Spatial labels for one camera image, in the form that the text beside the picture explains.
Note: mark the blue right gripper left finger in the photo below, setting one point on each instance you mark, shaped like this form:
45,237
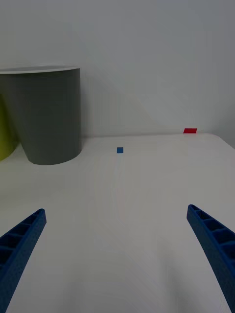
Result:
22,244

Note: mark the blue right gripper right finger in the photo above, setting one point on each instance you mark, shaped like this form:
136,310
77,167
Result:
215,242

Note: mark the yellow-green plastic bin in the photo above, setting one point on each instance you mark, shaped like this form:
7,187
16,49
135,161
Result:
6,137

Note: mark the grey plastic bin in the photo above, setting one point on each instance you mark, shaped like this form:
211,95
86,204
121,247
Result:
49,117

